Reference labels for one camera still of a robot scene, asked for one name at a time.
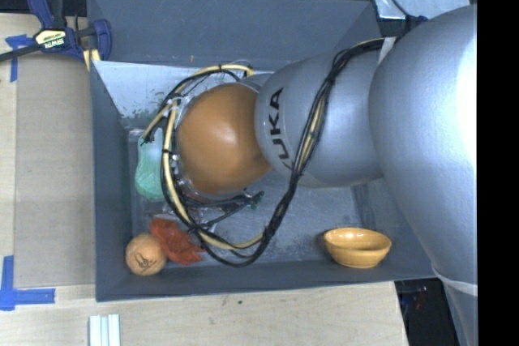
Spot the red crumpled cloth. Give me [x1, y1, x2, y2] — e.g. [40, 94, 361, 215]
[148, 217, 207, 267]

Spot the pale green plastic bottle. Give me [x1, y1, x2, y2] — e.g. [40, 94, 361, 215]
[134, 127, 168, 201]

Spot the orange ball with black drawing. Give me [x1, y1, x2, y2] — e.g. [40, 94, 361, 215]
[124, 232, 168, 277]

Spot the yellow bowl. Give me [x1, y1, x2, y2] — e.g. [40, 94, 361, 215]
[323, 227, 393, 270]

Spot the pale wood flat board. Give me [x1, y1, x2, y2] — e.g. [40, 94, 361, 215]
[13, 51, 98, 289]

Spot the grey metal bin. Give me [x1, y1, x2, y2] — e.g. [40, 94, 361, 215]
[84, 0, 437, 303]

